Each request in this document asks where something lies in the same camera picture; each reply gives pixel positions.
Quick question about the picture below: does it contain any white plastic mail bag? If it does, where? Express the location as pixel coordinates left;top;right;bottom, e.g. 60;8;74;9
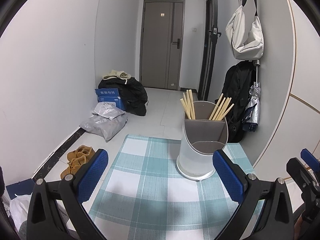
92;102;125;120

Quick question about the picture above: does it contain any black clothes pile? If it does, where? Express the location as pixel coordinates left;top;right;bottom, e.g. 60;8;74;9
98;77;148;116

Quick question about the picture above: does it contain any white utensil holder cup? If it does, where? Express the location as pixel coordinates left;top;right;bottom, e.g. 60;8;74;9
176;101;228;181

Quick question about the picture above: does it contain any cream knit garment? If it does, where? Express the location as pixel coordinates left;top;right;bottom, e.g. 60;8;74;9
103;70;132;80

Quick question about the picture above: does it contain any white shoulder bag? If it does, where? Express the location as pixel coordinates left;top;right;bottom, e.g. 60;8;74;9
225;0;264;61

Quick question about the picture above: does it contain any grey entrance door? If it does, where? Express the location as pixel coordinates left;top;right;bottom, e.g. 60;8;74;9
139;0;184;90

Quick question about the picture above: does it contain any blue cardboard box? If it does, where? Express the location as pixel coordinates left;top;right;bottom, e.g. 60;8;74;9
95;88;126;111

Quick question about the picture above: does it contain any black hanging coat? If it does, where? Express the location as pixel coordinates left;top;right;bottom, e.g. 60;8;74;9
222;61;256;143

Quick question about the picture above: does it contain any dark blue flat box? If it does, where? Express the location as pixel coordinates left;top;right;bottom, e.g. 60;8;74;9
6;178;35;200

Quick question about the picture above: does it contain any black sliding door frame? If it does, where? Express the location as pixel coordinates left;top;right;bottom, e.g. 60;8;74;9
197;0;221;101

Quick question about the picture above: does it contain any tan suede boot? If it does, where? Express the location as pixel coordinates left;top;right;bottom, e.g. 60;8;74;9
60;155;88;179
67;145;95;163

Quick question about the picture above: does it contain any teal plaid placemat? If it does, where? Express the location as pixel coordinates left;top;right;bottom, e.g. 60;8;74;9
89;134;238;239

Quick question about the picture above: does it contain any silver folded umbrella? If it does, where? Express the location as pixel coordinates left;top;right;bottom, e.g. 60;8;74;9
242;60;261;132

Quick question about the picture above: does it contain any grey plastic mail bag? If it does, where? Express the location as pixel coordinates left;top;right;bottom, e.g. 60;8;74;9
80;114;127;142

